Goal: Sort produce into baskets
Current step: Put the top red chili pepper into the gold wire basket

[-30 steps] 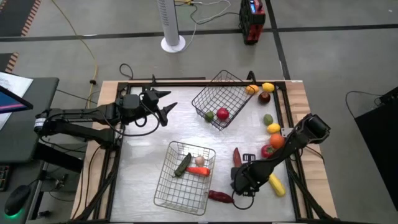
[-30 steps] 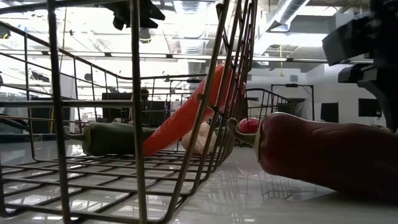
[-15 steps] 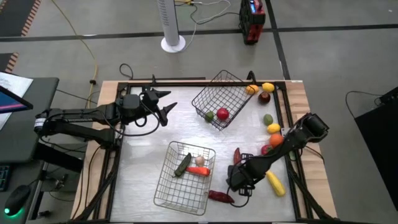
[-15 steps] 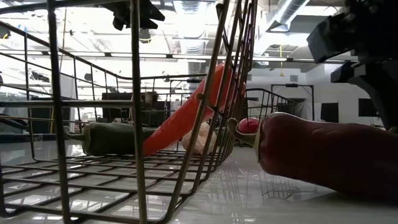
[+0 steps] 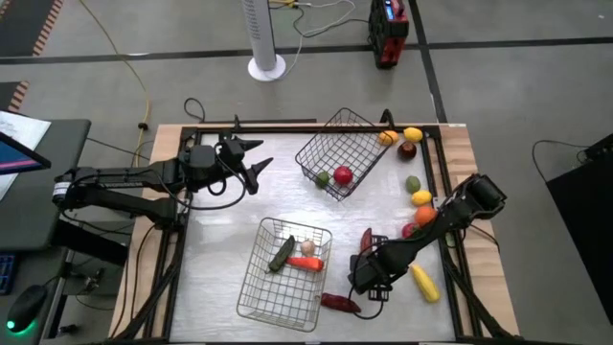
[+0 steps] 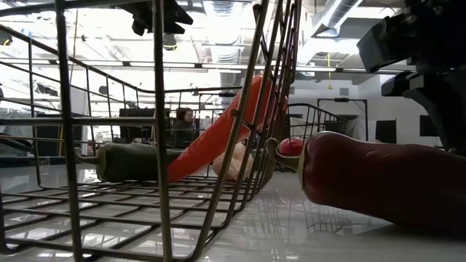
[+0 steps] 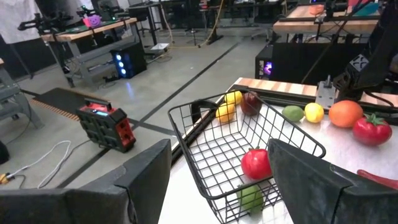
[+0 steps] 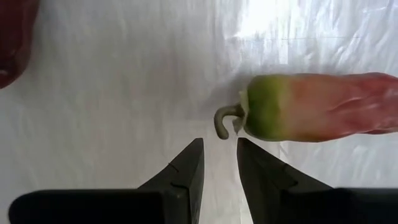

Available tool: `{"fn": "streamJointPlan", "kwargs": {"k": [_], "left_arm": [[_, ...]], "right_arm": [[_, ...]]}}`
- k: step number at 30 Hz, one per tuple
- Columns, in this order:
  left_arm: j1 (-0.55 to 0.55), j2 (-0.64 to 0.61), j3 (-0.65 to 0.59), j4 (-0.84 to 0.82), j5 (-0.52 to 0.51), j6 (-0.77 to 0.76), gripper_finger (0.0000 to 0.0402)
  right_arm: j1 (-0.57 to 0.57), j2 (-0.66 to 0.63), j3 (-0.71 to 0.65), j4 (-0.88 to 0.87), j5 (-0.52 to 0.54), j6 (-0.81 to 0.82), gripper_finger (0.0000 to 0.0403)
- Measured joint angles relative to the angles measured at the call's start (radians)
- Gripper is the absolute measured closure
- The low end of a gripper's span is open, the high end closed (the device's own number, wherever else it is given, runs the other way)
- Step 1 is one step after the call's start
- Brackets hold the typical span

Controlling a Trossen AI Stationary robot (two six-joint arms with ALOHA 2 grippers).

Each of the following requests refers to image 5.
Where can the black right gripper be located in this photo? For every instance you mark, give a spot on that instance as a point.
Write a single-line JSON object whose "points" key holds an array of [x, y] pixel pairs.
{"points": [[373, 270]]}

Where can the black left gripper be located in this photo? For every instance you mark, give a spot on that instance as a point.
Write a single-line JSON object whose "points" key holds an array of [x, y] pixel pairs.
{"points": [[232, 153]]}

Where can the dark red chili pepper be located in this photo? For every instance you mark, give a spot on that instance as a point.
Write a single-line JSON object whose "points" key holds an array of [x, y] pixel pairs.
{"points": [[366, 239]]}

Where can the red tomato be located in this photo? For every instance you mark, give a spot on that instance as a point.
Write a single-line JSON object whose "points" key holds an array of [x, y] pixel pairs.
{"points": [[408, 230]]}

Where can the yellow corn cob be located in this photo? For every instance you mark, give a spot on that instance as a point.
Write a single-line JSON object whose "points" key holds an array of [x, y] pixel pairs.
{"points": [[425, 283]]}

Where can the red pepper with green top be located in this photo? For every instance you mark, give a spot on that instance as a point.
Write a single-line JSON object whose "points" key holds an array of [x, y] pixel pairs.
{"points": [[340, 303]]}

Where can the orange fruit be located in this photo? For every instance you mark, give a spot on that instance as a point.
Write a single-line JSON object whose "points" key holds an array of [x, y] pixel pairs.
{"points": [[424, 215]]}

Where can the orange carrot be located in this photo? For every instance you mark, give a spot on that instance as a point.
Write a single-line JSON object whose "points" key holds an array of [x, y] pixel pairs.
{"points": [[305, 263]]}

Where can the beige garlic bulb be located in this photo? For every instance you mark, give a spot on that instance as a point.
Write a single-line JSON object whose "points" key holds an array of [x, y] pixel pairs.
{"points": [[308, 247]]}

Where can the yellow lemon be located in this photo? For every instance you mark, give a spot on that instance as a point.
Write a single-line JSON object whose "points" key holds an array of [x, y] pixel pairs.
{"points": [[413, 134], [421, 197]]}

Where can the green lime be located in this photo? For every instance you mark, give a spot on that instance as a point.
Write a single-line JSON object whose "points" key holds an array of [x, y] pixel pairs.
{"points": [[413, 184], [322, 179]]}

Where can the red apple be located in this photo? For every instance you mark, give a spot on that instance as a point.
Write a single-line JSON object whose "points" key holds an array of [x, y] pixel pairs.
{"points": [[343, 175]]}

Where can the dark green cucumber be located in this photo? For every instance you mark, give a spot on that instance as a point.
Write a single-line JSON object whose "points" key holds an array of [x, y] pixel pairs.
{"points": [[282, 254]]}

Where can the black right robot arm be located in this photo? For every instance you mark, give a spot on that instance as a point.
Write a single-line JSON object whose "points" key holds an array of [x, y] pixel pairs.
{"points": [[455, 215]]}

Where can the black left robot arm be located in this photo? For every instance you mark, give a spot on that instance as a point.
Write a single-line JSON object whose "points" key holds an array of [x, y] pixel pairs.
{"points": [[120, 184]]}

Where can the dark red plum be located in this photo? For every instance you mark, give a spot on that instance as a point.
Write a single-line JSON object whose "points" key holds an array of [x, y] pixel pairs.
{"points": [[406, 150]]}

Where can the white tower fan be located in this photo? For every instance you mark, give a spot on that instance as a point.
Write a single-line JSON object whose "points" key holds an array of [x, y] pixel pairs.
{"points": [[262, 33]]}

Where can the yellow orange mango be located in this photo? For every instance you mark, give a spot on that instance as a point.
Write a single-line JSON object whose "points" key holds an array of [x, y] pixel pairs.
{"points": [[388, 137]]}

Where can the red black power station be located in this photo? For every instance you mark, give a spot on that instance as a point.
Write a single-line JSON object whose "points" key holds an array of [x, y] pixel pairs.
{"points": [[388, 33]]}

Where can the black side desk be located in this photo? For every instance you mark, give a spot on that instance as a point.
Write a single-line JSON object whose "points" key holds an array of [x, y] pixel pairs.
{"points": [[57, 153]]}

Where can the black equipment box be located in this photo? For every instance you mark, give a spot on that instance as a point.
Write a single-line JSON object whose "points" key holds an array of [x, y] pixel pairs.
{"points": [[589, 215]]}

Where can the black tablet screen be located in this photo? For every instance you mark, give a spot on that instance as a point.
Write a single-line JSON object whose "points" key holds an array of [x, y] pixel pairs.
{"points": [[19, 155]]}

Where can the small black orange-edged mat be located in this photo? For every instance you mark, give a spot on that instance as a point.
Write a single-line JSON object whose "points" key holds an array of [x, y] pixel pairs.
{"points": [[9, 96]]}

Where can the large black orange-edged mat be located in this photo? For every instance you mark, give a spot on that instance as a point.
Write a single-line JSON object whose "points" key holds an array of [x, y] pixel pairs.
{"points": [[24, 24]]}

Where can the black computer mouse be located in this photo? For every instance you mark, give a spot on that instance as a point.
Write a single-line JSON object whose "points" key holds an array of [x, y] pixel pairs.
{"points": [[26, 306]]}

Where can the blue lit keyboard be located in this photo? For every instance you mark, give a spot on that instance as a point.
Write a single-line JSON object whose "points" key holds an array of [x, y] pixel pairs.
{"points": [[6, 273]]}

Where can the black aluminium table frame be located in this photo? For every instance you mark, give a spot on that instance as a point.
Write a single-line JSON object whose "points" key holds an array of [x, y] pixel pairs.
{"points": [[287, 128]]}

